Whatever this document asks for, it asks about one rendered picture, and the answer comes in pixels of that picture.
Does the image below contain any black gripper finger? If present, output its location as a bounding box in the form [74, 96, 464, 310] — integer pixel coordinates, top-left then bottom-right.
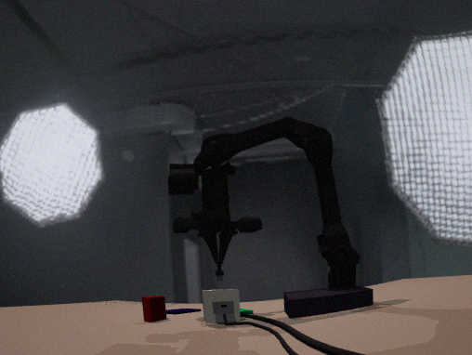
[197, 231, 219, 264]
[218, 231, 238, 265]

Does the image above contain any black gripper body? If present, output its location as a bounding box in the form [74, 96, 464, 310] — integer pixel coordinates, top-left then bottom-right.
[173, 191, 262, 233]

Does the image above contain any white power cube with black cable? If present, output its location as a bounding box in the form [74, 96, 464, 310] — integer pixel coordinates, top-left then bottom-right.
[202, 289, 364, 355]

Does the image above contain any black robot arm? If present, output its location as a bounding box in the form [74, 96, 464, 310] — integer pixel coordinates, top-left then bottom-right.
[168, 116, 360, 291]

